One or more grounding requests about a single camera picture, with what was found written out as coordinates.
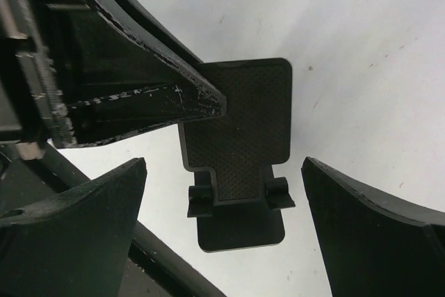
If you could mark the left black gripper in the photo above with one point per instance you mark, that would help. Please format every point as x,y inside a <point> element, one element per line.
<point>39,39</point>

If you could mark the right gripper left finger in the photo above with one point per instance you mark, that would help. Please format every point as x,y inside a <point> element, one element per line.
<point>75,243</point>

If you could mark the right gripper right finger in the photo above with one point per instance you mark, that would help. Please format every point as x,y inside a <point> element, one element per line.
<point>373,243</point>

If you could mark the black phone stand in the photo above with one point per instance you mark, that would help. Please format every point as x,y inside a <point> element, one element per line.
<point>236,199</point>

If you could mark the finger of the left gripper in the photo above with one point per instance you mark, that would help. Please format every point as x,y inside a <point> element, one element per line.
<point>128,82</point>
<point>146,20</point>

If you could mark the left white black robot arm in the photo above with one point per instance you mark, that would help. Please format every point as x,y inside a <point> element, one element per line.
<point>151,268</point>

